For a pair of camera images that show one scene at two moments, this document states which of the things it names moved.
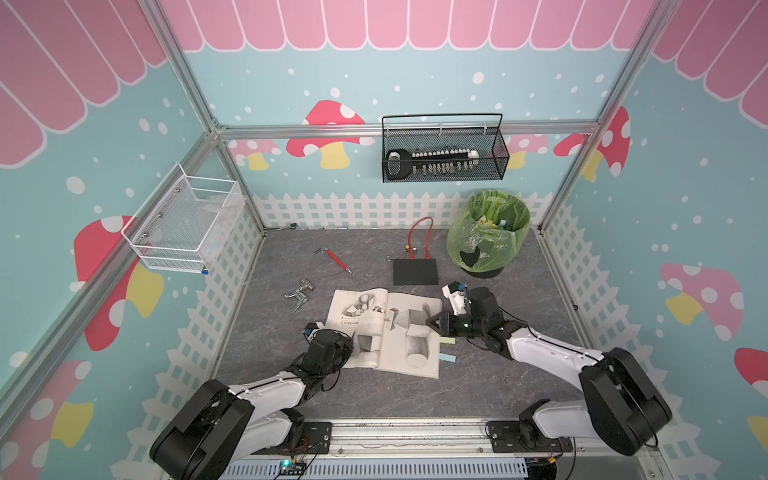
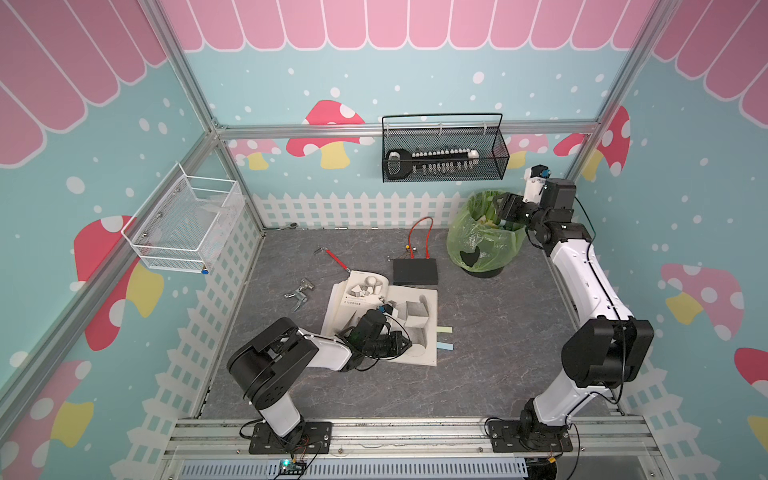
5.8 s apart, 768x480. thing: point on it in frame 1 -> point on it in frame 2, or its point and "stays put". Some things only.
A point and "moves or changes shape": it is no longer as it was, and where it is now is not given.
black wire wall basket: [443, 148] stays put
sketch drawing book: [389, 330] moves or changes shape
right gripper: [446, 323] -> [512, 203]
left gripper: [346, 345] -> [396, 350]
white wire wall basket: [187, 222] stays put
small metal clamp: [299, 293] stays put
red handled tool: [334, 257] stays put
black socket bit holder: [401, 162] stays put
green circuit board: [289, 467] stays put
